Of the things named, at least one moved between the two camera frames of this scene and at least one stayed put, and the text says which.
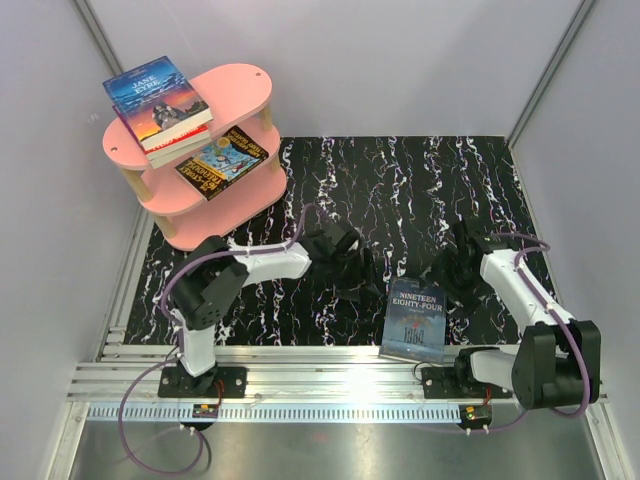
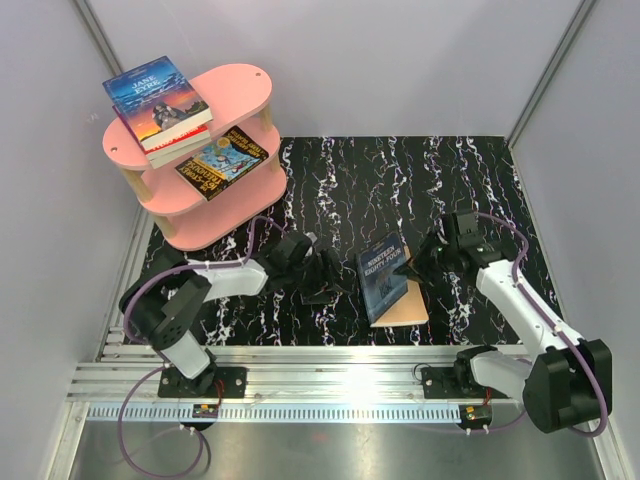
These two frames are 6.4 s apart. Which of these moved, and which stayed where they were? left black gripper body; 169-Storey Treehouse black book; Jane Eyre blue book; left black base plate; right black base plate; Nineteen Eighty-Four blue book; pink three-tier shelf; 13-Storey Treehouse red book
Moved: left black gripper body; 13-Storey Treehouse red book; Nineteen Eighty-Four blue book
Stayed: pink three-tier shelf; right black base plate; Jane Eyre blue book; left black base plate; 169-Storey Treehouse black book
